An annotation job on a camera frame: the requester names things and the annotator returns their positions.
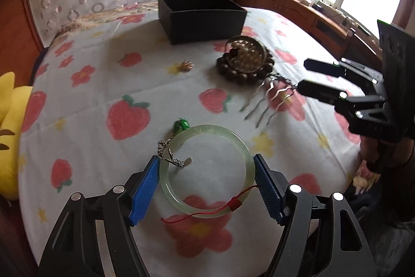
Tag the strawberry print blanket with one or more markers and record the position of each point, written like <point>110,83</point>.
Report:
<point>97,85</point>

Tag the yellow plush toy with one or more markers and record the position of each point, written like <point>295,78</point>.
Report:
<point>13,101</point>

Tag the brown wooden wardrobe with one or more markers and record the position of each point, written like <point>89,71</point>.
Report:
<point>19,20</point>

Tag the black square box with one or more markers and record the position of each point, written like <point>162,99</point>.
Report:
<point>201,25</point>

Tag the pale green jade bangle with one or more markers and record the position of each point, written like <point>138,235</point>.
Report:
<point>207,129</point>

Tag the round gold woven ornament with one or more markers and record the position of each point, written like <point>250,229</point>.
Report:
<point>249,53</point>

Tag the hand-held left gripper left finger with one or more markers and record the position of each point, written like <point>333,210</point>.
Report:
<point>144,189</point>

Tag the person's right hand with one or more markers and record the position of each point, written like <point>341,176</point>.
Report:
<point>376,155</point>

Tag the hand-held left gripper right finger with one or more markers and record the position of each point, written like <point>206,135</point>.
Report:
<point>267,189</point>

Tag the floral quilt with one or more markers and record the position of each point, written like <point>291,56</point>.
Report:
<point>97,19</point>

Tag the silver hair comb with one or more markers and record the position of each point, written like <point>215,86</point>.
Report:
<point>281,78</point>

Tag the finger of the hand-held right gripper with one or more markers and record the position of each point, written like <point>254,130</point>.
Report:
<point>324,66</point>
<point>321,92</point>

